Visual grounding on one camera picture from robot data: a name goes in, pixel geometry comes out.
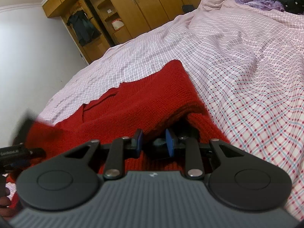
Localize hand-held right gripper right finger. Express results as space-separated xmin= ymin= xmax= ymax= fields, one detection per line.
xmin=165 ymin=128 xmax=246 ymax=180

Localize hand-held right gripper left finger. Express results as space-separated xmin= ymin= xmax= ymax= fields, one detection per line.
xmin=63 ymin=128 xmax=143 ymax=180

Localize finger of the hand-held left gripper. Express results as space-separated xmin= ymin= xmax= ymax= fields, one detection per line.
xmin=13 ymin=109 xmax=38 ymax=146

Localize red knitted sweater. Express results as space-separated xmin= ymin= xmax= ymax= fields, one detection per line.
xmin=5 ymin=59 xmax=230 ymax=209

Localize person's left hand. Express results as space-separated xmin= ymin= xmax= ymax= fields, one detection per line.
xmin=0 ymin=188 xmax=13 ymax=222

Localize pink checked bed sheet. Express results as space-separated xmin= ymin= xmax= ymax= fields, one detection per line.
xmin=36 ymin=0 xmax=304 ymax=228

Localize dark hanging coat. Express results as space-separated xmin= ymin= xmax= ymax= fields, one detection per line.
xmin=66 ymin=9 xmax=101 ymax=47

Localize wooden wardrobe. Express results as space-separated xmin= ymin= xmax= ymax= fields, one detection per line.
xmin=42 ymin=0 xmax=202 ymax=64

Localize purple cloth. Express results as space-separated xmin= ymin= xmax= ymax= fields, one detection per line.
xmin=234 ymin=0 xmax=285 ymax=12

